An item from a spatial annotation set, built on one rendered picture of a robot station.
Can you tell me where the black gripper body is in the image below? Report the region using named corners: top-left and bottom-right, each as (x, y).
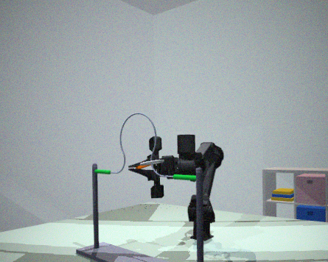
top-left (149, 136), bottom-right (181, 198)

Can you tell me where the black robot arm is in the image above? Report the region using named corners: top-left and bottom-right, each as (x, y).
top-left (162, 135), bottom-right (223, 241)

